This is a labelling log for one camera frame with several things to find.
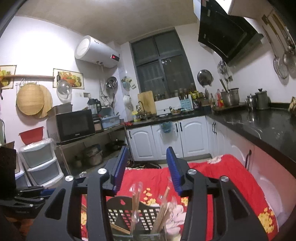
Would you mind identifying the black plastic utensil basket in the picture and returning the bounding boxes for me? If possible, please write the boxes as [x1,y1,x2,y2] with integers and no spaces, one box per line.
[106,196,166,240]

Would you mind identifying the round bamboo tray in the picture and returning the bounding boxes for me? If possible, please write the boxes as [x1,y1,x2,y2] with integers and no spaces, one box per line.
[16,83,53,118]

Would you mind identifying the black countertop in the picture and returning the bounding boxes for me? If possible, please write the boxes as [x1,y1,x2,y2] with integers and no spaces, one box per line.
[126,103,295,176]

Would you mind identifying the white box on counter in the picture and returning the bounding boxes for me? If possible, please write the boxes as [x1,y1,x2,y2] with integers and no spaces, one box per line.
[155,97,181,115]

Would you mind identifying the metal storage shelf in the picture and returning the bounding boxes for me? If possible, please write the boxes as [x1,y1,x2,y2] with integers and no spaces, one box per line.
[55,125,128,177]

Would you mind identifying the white cylindrical water heater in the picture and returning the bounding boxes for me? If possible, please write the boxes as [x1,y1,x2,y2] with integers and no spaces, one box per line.
[74,35,120,68]

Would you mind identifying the steel kettle pot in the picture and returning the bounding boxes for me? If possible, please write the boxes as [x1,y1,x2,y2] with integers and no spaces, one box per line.
[255,88,269,110]

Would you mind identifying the plastic drawer tower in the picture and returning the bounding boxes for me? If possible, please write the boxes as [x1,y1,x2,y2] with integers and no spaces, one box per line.
[18,138,64,188]

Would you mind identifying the large steel stockpot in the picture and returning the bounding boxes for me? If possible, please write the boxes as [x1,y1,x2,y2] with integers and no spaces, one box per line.
[221,88,240,107]

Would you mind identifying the black range hood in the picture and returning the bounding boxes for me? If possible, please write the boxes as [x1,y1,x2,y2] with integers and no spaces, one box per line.
[198,1,263,66]

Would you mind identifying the blue knife block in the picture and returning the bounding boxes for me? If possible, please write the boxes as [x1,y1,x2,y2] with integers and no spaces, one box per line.
[180,98,193,111]

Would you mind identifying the red floral tablecloth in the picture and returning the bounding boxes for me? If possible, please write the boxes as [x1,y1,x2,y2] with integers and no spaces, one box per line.
[81,153,278,241]

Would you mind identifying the fruit picture on wall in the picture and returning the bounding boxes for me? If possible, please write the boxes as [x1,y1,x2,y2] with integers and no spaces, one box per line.
[53,68,84,89]

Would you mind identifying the hanging wire skimmer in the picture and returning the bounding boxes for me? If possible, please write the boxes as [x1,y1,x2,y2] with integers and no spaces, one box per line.
[262,27,288,79]

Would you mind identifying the black microwave oven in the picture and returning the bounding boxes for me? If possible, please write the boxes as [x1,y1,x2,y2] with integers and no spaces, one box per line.
[46,109,96,144]

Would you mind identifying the dark pot lid on wall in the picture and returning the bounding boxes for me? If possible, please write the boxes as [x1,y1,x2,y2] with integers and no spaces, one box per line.
[197,69,213,87]

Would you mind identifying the red plastic basin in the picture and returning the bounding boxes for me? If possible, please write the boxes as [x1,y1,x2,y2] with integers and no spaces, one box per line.
[18,126,44,145]

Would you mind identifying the dark kitchen window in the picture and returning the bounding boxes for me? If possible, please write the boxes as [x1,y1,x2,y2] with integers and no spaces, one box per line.
[130,30,195,98]

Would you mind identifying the hanging steel ladle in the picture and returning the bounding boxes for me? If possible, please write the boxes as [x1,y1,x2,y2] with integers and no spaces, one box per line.
[269,13,295,74]

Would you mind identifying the wooden cutting board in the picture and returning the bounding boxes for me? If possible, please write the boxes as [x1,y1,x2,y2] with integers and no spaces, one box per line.
[137,90,157,114]

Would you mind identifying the white lower cabinets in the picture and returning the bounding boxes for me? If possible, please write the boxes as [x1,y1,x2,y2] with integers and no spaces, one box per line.
[125,115,296,209]

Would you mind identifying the glass pot lid on wall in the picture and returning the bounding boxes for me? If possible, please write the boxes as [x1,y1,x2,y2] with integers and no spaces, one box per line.
[57,79,72,100]

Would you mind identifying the black electric kettle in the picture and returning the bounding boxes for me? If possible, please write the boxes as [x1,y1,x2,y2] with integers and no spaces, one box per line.
[87,98,101,115]

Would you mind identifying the steel bowl on wall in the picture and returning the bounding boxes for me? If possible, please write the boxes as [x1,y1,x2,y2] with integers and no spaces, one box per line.
[105,76,118,89]

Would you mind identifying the ginger roots pile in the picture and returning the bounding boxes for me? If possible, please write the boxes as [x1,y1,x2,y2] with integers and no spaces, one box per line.
[288,97,296,114]

